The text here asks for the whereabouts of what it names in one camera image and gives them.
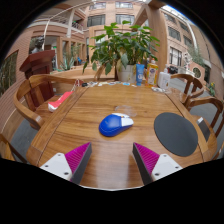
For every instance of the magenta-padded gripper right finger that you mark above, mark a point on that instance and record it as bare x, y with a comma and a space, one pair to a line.
163, 165

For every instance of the wooden armchair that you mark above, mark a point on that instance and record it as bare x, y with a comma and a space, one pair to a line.
100, 71
206, 101
188, 80
28, 100
6, 150

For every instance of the yellow flowering potted plant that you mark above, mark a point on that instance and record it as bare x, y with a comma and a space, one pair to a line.
212, 89

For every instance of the white sculpture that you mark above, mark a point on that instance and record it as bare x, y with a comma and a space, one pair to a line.
188, 61

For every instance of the round dark grey mouse pad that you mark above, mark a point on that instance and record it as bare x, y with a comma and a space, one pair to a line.
175, 134

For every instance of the spiky green agave plant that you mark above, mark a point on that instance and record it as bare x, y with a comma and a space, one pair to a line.
68, 62

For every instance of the small white packet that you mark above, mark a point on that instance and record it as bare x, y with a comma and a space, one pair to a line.
158, 89

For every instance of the large green potted plant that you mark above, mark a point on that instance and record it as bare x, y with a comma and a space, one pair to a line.
121, 46

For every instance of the black notebook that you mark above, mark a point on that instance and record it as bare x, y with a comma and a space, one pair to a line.
204, 128

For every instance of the yellow liquid bottle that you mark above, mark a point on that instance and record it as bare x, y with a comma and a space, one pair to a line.
152, 75

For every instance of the dark bust statue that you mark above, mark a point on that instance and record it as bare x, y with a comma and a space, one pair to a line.
38, 44

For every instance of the blue and white computer mouse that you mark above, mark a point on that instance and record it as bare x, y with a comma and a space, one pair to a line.
112, 126

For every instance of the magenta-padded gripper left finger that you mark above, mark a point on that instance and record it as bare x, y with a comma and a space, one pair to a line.
61, 165

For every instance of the blue squeeze tube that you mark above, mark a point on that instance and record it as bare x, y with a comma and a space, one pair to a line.
140, 75

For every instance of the red and white flat pack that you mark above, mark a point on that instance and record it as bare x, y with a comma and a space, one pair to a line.
59, 101

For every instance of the dark red wooden lectern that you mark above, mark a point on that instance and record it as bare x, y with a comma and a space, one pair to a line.
38, 65

